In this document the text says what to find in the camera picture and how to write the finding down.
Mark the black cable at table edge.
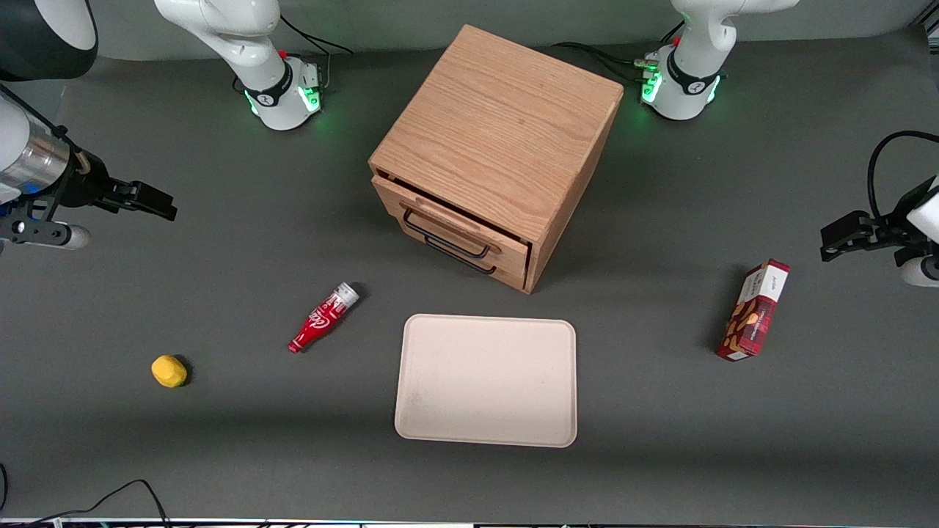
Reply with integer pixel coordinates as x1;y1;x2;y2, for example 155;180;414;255
0;462;174;528

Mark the red cookie box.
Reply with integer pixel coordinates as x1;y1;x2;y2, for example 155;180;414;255
715;259;792;362

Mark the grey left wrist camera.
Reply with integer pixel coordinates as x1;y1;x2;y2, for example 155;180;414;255
899;252;939;288

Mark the black metal drawer handle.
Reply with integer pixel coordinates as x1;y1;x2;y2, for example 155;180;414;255
425;235;499;276
402;208;492;260

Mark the wooden drawer with longer handle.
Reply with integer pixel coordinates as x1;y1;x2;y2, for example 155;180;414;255
400;229;530;291

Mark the red cola bottle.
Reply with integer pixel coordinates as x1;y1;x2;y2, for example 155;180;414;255
288;282;361;355

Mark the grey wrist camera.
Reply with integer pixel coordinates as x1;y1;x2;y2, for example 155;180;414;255
0;217;92;252
899;252;939;288

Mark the black cable at arm base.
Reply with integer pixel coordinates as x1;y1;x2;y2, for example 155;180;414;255
279;13;354;92
551;29;679;87

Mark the yellow lemon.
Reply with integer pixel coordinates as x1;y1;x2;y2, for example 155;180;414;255
151;355;189;389

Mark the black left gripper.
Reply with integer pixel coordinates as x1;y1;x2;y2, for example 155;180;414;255
820;176;938;263

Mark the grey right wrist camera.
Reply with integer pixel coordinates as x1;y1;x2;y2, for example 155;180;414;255
0;217;92;252

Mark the wooden two-drawer cabinet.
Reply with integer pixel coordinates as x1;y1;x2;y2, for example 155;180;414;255
368;24;625;296

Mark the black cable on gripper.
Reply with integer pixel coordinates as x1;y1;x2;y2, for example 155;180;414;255
867;131;939;221

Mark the beige rectangular tray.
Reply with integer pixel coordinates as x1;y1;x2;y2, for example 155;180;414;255
394;314;578;449

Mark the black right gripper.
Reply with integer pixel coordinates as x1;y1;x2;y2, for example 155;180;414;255
50;150;178;221

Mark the wooden drawer with shorter handle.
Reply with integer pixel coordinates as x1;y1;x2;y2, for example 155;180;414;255
371;175;531;269

